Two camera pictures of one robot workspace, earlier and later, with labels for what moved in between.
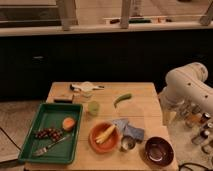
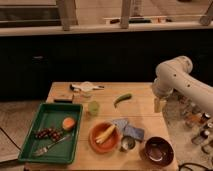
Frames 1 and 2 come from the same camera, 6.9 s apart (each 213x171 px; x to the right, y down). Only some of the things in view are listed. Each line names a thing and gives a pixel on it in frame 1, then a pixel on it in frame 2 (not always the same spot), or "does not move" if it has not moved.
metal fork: x=45 y=149 does not move
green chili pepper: x=122 y=98 does not move
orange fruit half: x=68 y=123 does not move
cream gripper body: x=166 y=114 -> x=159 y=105
